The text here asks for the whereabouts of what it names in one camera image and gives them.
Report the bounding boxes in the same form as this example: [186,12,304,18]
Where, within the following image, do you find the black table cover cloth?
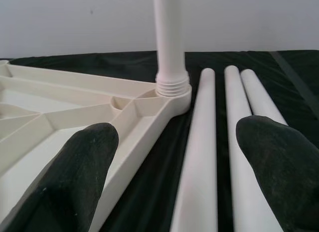
[0,50,319,232]

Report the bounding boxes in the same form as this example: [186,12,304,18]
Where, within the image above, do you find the white plastic table leg tube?
[152,0,190,99]
[240,68,290,127]
[169,68,226,232]
[223,64,285,232]

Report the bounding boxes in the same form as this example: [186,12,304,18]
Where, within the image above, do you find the white plastic children table top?
[0,58,193,232]

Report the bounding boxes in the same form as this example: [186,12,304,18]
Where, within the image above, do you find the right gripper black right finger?
[235,115,319,232]

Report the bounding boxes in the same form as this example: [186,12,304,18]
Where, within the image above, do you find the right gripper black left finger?
[3,122,120,232]

